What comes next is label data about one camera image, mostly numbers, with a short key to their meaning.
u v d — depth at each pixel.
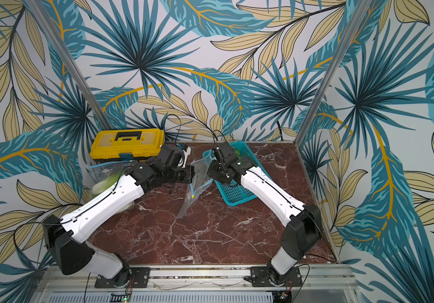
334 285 0.74
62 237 0.40
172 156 0.57
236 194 0.98
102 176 0.92
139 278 0.73
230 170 0.56
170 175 0.61
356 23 0.72
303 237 0.42
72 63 0.83
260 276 0.74
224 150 0.61
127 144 0.95
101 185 0.90
